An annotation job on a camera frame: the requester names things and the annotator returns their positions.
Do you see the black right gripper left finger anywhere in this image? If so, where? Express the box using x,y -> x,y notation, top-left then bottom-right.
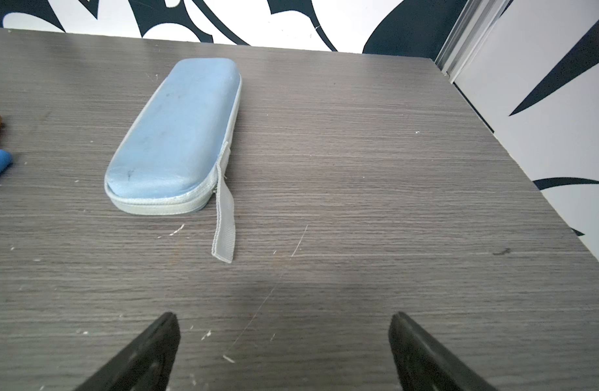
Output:
77,312 -> 180,391

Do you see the light blue pencil case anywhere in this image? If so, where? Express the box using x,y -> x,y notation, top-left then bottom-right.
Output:
104,58 -> 242,263

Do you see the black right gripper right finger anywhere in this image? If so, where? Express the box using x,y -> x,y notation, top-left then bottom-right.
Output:
388,312 -> 495,390

